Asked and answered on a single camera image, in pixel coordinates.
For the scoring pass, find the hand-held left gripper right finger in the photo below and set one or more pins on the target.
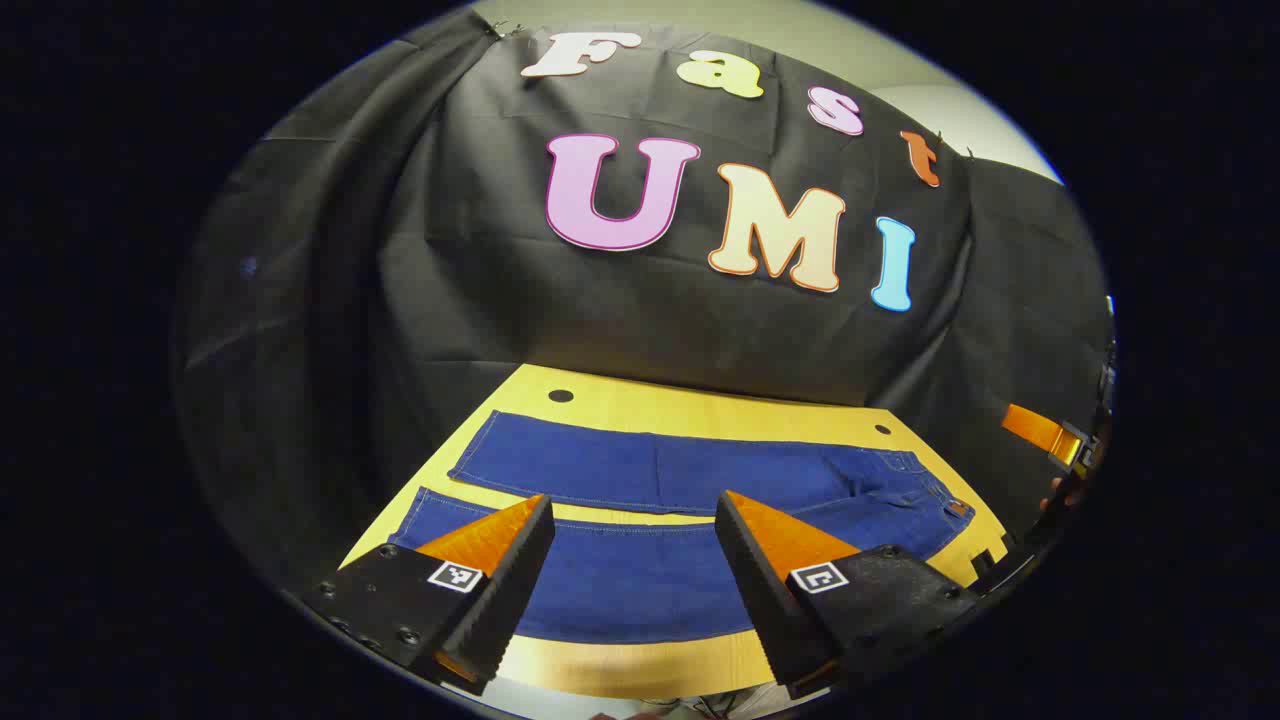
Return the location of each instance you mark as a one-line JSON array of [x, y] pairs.
[[760, 600]]

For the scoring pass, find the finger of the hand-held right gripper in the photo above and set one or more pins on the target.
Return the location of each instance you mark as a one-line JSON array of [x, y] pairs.
[[1040, 430]]

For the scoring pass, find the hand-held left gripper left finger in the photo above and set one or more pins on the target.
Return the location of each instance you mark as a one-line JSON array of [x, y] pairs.
[[515, 585]]

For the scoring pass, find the blue jeans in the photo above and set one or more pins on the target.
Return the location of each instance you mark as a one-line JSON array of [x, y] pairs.
[[640, 585]]

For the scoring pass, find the black table edge clamp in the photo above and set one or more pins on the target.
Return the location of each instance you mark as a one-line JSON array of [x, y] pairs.
[[990, 568]]

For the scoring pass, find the black backdrop cloth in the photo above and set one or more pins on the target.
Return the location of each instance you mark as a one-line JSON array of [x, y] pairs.
[[400, 260]]

